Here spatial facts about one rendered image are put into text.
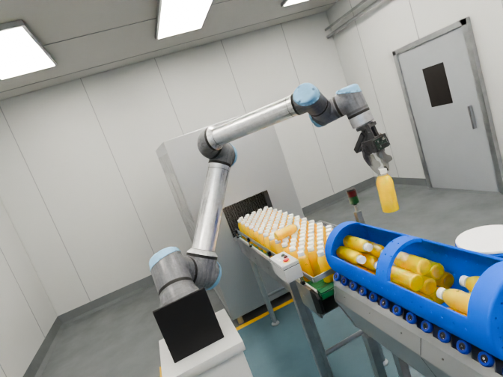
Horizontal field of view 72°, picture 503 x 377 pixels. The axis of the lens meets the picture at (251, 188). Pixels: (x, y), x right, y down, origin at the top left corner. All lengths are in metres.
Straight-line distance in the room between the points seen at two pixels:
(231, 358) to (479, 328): 0.84
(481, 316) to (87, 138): 5.43
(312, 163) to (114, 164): 3.44
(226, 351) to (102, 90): 5.00
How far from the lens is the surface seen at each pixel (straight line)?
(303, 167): 6.44
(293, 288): 2.04
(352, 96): 1.43
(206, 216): 1.65
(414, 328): 1.55
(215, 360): 1.44
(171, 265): 1.51
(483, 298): 1.19
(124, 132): 5.81
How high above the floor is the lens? 1.84
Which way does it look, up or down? 9 degrees down
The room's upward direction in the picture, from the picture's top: 20 degrees counter-clockwise
